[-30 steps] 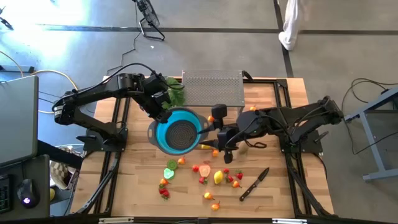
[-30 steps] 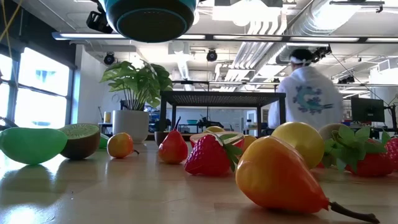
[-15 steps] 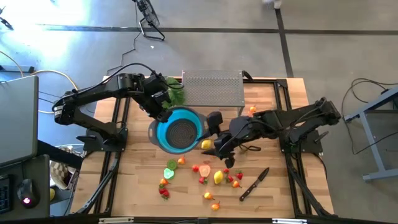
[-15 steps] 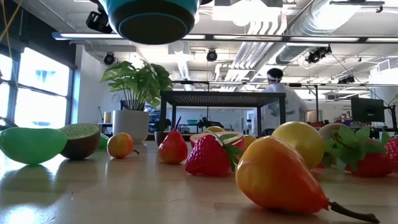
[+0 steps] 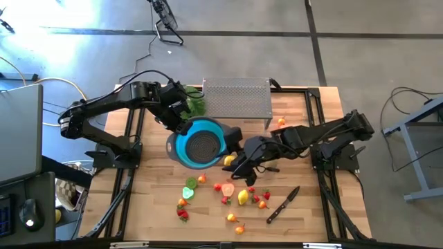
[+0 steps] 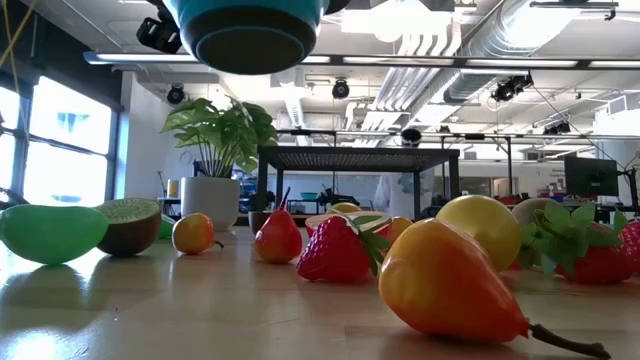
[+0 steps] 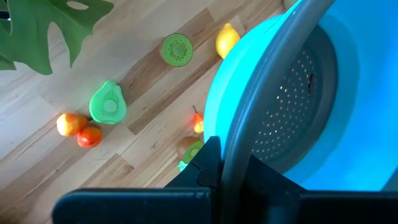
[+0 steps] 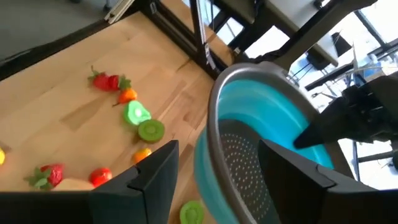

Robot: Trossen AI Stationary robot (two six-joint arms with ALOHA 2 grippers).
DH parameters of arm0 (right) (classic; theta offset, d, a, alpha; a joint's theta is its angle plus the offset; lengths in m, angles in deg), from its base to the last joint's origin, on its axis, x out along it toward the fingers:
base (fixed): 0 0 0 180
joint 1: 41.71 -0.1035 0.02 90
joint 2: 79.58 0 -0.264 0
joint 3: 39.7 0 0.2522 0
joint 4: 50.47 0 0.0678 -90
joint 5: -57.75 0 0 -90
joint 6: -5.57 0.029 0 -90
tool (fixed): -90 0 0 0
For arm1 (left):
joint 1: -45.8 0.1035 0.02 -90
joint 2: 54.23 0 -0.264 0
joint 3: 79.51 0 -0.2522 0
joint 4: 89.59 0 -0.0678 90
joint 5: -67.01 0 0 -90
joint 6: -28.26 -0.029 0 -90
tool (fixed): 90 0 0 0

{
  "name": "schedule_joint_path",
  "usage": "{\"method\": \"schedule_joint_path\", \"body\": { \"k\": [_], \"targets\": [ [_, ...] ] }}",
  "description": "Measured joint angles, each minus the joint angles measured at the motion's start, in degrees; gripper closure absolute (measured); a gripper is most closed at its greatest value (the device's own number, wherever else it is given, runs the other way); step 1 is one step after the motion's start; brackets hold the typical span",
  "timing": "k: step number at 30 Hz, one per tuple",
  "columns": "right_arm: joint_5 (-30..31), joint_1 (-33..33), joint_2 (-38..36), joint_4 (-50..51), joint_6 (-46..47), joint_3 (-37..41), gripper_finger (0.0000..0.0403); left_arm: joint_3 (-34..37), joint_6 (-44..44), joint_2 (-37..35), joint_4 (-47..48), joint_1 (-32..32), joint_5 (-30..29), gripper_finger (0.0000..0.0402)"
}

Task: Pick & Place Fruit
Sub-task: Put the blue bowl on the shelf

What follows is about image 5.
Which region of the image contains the black keyboard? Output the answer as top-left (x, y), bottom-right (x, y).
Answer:
top-left (0, 195), bottom-right (15, 239)

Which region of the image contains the green plant in white pot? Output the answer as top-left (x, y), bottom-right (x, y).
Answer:
top-left (179, 85), bottom-right (208, 120)

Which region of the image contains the grey perforated metal shelf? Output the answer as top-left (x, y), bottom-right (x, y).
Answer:
top-left (201, 77), bottom-right (273, 129)

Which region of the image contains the black computer mouse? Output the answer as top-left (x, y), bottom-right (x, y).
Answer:
top-left (19, 199), bottom-right (45, 232)

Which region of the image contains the yellow cable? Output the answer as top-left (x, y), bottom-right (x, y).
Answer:
top-left (0, 55), bottom-right (87, 127)

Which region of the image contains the checkered bag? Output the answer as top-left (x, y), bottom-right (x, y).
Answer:
top-left (55, 178), bottom-right (89, 212)

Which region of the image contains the black kitchen knife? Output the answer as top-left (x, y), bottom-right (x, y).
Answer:
top-left (265, 185), bottom-right (301, 225)

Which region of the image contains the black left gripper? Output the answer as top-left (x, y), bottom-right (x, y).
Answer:
top-left (157, 99), bottom-right (194, 137)

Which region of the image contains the black fan cable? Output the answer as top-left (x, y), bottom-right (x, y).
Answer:
top-left (118, 34), bottom-right (156, 85)

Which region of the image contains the silver bracket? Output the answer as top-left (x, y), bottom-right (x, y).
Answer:
top-left (109, 241), bottom-right (150, 249)
top-left (302, 242), bottom-right (343, 249)

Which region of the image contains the blue grey collapsible colander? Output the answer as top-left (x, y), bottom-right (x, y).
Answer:
top-left (165, 116), bottom-right (232, 171)

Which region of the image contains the black stand foot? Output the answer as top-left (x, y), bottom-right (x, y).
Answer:
top-left (0, 19), bottom-right (17, 35)

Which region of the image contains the black curved bracket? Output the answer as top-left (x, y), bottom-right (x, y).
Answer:
top-left (269, 77), bottom-right (283, 93)

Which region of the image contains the black desk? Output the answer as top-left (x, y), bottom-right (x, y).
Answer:
top-left (0, 155), bottom-right (93, 243)

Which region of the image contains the grey metal table frame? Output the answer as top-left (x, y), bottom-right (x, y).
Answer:
top-left (382, 95), bottom-right (443, 203)

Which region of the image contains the black floor fan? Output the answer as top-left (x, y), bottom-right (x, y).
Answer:
top-left (147, 0), bottom-right (185, 46)

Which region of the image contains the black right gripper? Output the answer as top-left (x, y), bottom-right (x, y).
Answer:
top-left (222, 127), bottom-right (270, 187)

